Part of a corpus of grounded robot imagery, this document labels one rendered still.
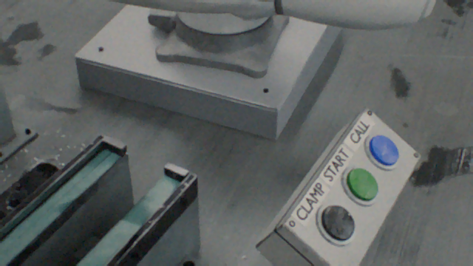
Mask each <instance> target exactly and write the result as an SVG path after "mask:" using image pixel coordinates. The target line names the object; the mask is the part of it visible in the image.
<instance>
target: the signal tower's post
mask: <svg viewBox="0 0 473 266"><path fill-rule="evenodd" d="M37 134H38V133H37V132H36V131H33V130H32V129H29V128H27V127H25V126H22V125H20V124H18V123H16V122H15V121H13V120H12V118H11V114H10V110H9V106H8V103H7V101H6V98H5V94H4V90H3V86H2V84H1V78H0V163H2V162H3V161H4V160H6V159H7V158H9V157H10V156H11V155H13V154H14V153H15V152H17V151H18V150H19V149H20V148H21V147H22V146H23V145H24V144H25V143H27V142H28V141H29V140H31V139H32V138H33V137H35V135H37Z"/></svg>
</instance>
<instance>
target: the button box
mask: <svg viewBox="0 0 473 266"><path fill-rule="evenodd" d="M376 135H384V136H386V137H388V138H389V139H391V140H392V141H393V142H394V144H395V146H396V148H397V150H398V159H397V161H396V163H394V164H393V165H392V166H386V165H383V164H381V163H379V162H378V161H377V160H376V159H375V158H374V157H373V156H372V154H371V153H370V148H369V142H370V139H371V138H373V137H374V136H376ZM420 158H421V156H420V155H419V154H418V153H417V152H416V151H415V150H414V149H412V148H411V147H410V146H409V144H408V143H407V142H406V141H404V140H403V139H402V138H400V137H399V136H398V135H397V134H396V133H394V131H393V130H391V128H389V127H388V126H387V125H386V124H385V122H384V121H382V120H381V119H380V118H379V117H377V116H376V115H375V114H374V113H372V112H371V111H370V110H369V109H368V108H366V109H364V110H363V111H361V112H359V113H358V114H357V115H356V117H354V118H353V119H352V120H351V121H350V122H349V123H348V124H347V125H346V126H345V127H344V128H343V129H342V130H341V131H339V132H338V134H337V135H336V136H335V137H334V138H333V139H332V140H331V142H330V143H329V146H328V147H327V148H326V149H325V150H324V152H323V154H322V155H321V156H320V158H319V159H318V160H317V161H316V163H315V165H314V167H312V168H311V170H310V171H309V172H308V173H307V175H306V177H305V178H304V179H303V180H302V182H301V183H300V184H299V187H298V188H297V189H296V191H295V192H294V193H293V195H291V196H290V198H289V200H288V201H287V202H286V203H285V205H284V206H283V208H282V210H281V211H280V212H279V214H278V215H277V216H276V218H275V219H274V221H272V223H271V224H270V225H269V226H268V228H267V230H266V231H265V232H264V233H263V235H262V237H261V238H260V239H259V241H258V242H257V243H256V249H257V250H258V251H259V252H260V253H261V254H262V255H263V256H264V257H265V258H266V259H267V260H269V261H270V262H272V263H273V264H274V265H275V266H360V265H361V264H362V262H363V261H364V258H365V257H366V255H367V252H368V251H369V249H370V247H371V245H372V244H373V242H374V240H375V238H376V237H377V235H378V232H379V231H380V229H381V228H382V227H383V225H384V223H385V221H386V220H387V217H388V216H389V214H390V212H391V210H392V208H393V206H394V204H395V202H396V201H397V199H398V197H399V196H400V194H401V192H402V190H403V189H404V187H405V185H406V184H407V182H408V180H409V178H410V177H411V175H412V172H413V171H414V170H415V167H416V165H417V164H418V161H419V159H420ZM355 168H362V169H365V170H367V171H368V172H369V173H371V175H373V176H374V178H375V180H376V182H377V185H378V193H377V194H376V196H375V198H374V199H372V200H371V201H369V202H365V201H362V200H360V199H358V198H357V197H354V196H353V195H352V193H351V192H350V190H349V188H348V186H347V174H348V173H349V172H350V171H352V170H353V169H355ZM329 205H340V206H342V207H344V208H345V209H346V210H347V211H348V212H349V213H350V214H351V216H352V218H353V220H354V223H355V230H354V233H353V235H352V236H351V237H350V238H349V239H348V240H347V241H345V242H340V241H337V240H334V239H332V238H331V237H330V236H328V235H327V233H326V232H325V230H324V228H323V226H322V223H321V214H322V211H323V210H324V209H325V208H327V206H329Z"/></svg>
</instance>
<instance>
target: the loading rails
mask: <svg viewBox="0 0 473 266"><path fill-rule="evenodd" d="M127 151H128V150H127V144H126V143H123V142H121V141H118V140H116V139H113V138H111V137H108V136H107V137H106V136H103V135H102V134H100V135H99V136H98V137H96V138H95V139H94V140H93V141H92V142H90V143H89V144H88V146H87V147H86V148H84V149H83V150H82V151H81V152H80V153H78V154H77V155H76V156H75V157H73V158H72V159H71V160H70V161H69V162H68V163H66V164H65V165H64V166H63V167H62V168H61V169H60V170H59V171H58V172H57V173H55V174H54V175H53V176H52V177H51V178H49V179H48V181H46V182H45V183H44V184H43V185H42V186H41V187H40V188H37V189H36V190H35V191H34V192H33V193H32V194H31V195H30V196H29V197H28V198H26V199H25V201H23V203H21V204H20V205H19V206H18V207H17V208H15V209H14V210H13V211H12V212H11V213H9V214H8V215H7V216H6V217H5V218H3V220H1V221H0V266H209V265H207V264H205V263H203V262H201V261H199V260H197V259H195V258H193V257H194V255H195V254H196V253H197V251H198V250H199V249H200V218H199V199H198V176H197V175H195V174H192V173H189V171H187V170H185V169H183V168H180V167H178V166H177V165H175V164H173V163H170V162H168V163H167V164H166V165H165V166H164V167H163V171H164V174H165V175H163V176H162V177H161V178H160V179H159V180H158V181H157V182H156V183H155V184H154V185H153V186H152V188H151V189H150V190H149V192H148V193H147V194H146V195H145V196H144V197H142V198H141V199H140V200H139V201H138V202H137V203H136V204H135V203H134V197H133V191H132V180H131V174H130V167H129V155H128V153H127Z"/></svg>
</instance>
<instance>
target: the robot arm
mask: <svg viewBox="0 0 473 266"><path fill-rule="evenodd" d="M108 1H116V2H120V3H123V4H130V5H134V6H138V7H147V8H151V9H150V11H149V13H150V14H149V16H148V21H149V24H150V25H152V26H154V27H158V28H160V29H162V30H167V31H169V32H170V34H169V36H168V38H167V39H166V40H165V41H164V42H163V43H161V44H160V45H159V46H157V48H156V50H155V53H156V58H157V60H158V61H159V62H163V63H184V64H193V65H197V66H202V67H210V68H215V69H224V70H228V71H234V72H241V73H243V74H245V75H248V76H251V77H254V78H261V77H263V76H265V75H266V74H267V72H268V59H269V57H270V55H271V54H272V52H273V49H274V47H275V45H276V42H277V41H278V37H279V35H280V32H281V31H282V29H283V28H284V27H285V26H286V25H287V24H288V23H289V19H290V17H291V18H296V19H299V20H302V21H307V22H311V23H316V24H323V25H327V26H332V27H343V28H349V29H357V30H388V29H394V28H399V27H405V26H409V25H411V24H416V23H417V22H419V21H420V20H421V19H422V18H425V17H427V16H428V15H429V14H430V13H431V12H432V9H434V6H435V2H436V0H108Z"/></svg>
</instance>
